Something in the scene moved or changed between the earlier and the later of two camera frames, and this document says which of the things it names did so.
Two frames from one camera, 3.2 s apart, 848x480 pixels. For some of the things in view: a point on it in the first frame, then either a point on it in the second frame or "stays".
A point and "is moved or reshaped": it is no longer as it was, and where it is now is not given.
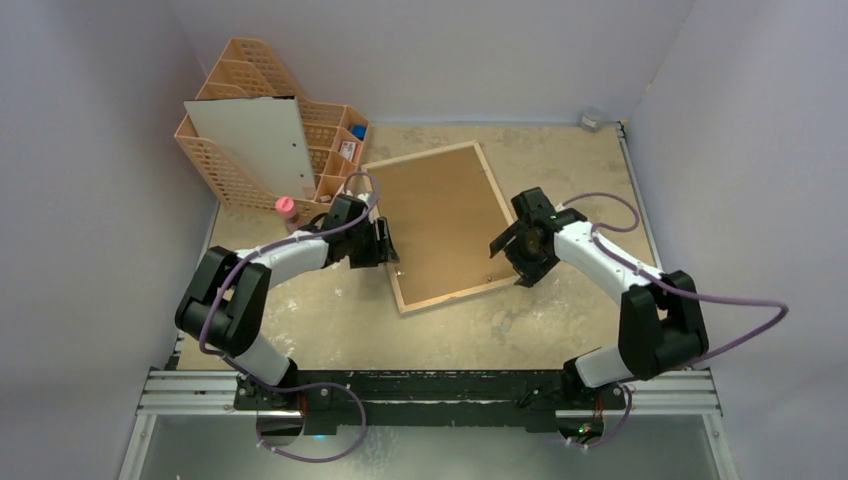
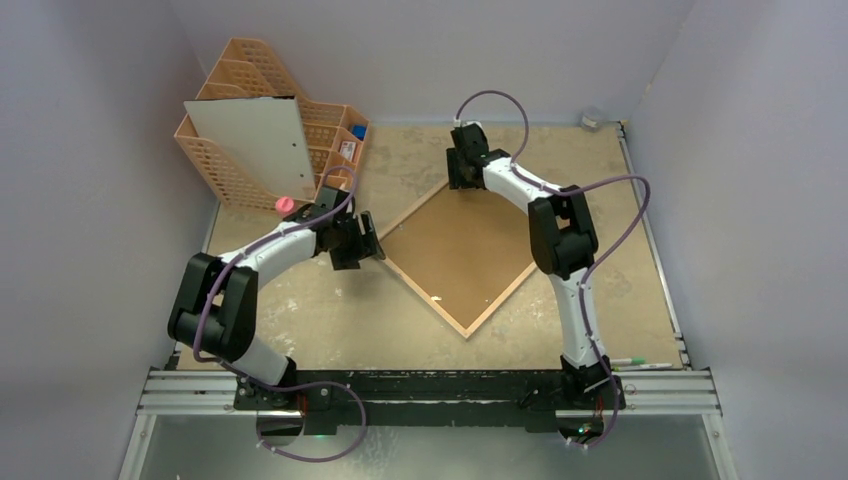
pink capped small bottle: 286,208 stays
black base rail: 428,401 stays
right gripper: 515,237 -> 462,171
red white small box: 347,149 stays
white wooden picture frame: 439,214 is moved or reshaped
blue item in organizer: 359,131 stays
